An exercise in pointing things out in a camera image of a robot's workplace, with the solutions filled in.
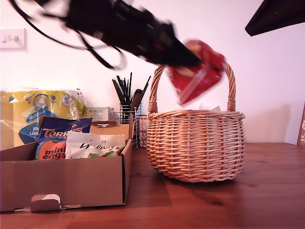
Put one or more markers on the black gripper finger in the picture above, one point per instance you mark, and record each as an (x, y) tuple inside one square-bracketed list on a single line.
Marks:
[(278, 14), (174, 52)]

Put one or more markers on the white red Maltesers bunnies bag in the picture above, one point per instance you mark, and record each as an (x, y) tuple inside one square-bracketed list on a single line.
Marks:
[(202, 78)]

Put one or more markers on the blue Terry's mini eggs bag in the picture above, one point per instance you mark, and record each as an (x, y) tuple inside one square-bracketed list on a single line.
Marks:
[(59, 133)]

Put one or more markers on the white Porlex box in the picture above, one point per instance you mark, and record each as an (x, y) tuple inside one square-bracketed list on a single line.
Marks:
[(96, 113)]

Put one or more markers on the brown cardboard box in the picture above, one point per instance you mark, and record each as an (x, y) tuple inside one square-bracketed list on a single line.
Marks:
[(71, 183)]

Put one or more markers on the black drinking straws bundle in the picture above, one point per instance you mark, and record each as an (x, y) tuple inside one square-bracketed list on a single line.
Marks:
[(122, 93)]

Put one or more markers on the yellow paper towel pack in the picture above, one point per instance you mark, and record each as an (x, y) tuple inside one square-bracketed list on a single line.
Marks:
[(23, 109)]

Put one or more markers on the wooden frame with paw prints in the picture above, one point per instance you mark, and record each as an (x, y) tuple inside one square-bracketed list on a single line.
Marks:
[(301, 128)]

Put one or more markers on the white light switch plate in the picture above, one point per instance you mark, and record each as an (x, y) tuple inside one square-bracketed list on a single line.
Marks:
[(13, 39)]

